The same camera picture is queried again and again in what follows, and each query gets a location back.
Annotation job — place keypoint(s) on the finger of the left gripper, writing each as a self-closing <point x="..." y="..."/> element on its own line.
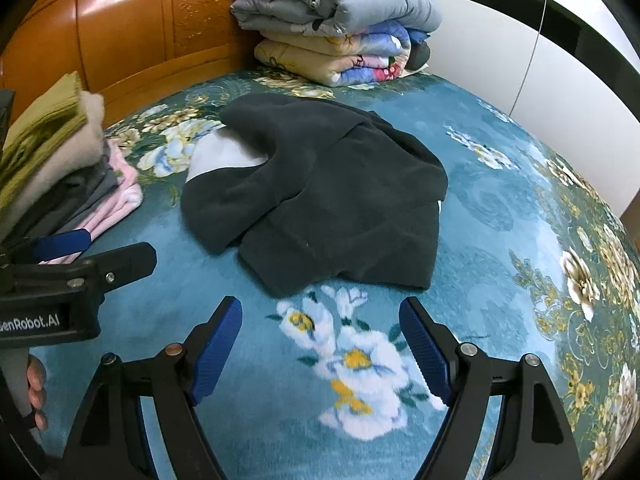
<point x="122" y="266"/>
<point x="60" y="245"/>

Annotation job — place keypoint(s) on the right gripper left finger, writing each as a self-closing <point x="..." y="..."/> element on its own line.
<point x="108" y="438"/>

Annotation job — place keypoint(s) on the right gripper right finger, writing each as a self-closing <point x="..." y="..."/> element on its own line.
<point x="533" y="439"/>

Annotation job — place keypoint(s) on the black and white fleece jacket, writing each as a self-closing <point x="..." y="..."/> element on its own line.
<point x="340" y="192"/>

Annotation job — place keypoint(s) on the person left hand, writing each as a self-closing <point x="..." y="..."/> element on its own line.
<point x="37" y="394"/>

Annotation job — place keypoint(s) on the dark grey folded garment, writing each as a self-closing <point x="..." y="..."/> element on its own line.
<point x="67" y="202"/>

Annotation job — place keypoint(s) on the pink folded garment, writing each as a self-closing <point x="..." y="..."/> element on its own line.
<point x="117" y="204"/>

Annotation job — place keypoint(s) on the beige folded sweater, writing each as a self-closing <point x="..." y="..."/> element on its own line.
<point x="83" y="149"/>

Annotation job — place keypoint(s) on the olive green folded sweater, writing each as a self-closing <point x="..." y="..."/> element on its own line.
<point x="41" y="130"/>

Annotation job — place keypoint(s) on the teal floral bed blanket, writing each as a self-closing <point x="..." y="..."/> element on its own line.
<point x="322" y="385"/>

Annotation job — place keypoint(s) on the wooden headboard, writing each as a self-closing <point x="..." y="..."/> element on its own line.
<point x="133" y="52"/>

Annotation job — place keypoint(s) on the floral folded quilt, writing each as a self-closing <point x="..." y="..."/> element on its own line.
<point x="378" y="53"/>

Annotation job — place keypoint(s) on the dark pillow under quilts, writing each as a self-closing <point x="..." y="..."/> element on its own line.
<point x="419" y="55"/>

